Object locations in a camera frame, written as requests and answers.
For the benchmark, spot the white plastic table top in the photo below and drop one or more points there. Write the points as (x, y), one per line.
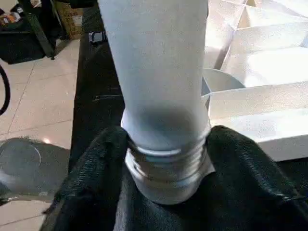
(264, 96)

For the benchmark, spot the white plastic table leg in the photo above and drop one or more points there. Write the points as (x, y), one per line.
(156, 60)

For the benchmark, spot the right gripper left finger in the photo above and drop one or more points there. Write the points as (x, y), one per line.
(89, 187)

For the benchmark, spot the black side table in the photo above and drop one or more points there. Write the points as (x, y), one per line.
(39, 36)

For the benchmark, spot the black work mat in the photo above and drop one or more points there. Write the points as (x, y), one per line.
(96, 84)

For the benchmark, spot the brown cardboard box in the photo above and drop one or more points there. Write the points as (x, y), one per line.
(72, 24)

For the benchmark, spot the black floor bag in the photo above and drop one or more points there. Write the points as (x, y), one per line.
(19, 45)

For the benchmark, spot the grey robot body shell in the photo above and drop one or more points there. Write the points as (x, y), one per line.
(21, 163)

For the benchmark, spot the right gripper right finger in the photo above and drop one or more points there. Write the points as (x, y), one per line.
(247, 187)

